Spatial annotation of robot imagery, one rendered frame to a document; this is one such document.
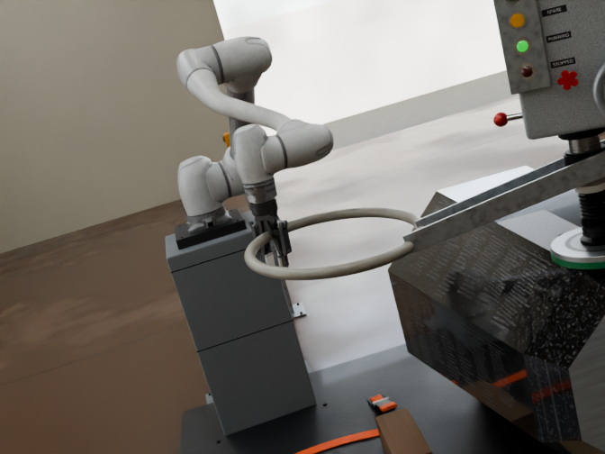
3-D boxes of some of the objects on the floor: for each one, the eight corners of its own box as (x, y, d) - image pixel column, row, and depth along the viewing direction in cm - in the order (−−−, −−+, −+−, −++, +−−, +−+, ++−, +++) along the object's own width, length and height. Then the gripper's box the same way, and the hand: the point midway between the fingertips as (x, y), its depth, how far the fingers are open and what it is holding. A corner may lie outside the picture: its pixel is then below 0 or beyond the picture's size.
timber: (382, 445, 253) (374, 416, 250) (414, 435, 253) (406, 406, 250) (404, 494, 224) (395, 463, 221) (440, 484, 224) (432, 451, 221)
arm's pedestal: (214, 449, 283) (152, 265, 263) (205, 396, 331) (153, 237, 311) (332, 408, 290) (280, 225, 270) (307, 361, 338) (261, 204, 318)
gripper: (231, 204, 203) (249, 279, 210) (276, 204, 192) (293, 284, 198) (249, 195, 209) (266, 269, 215) (293, 195, 197) (310, 274, 204)
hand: (277, 266), depth 206 cm, fingers closed on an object, 4 cm apart
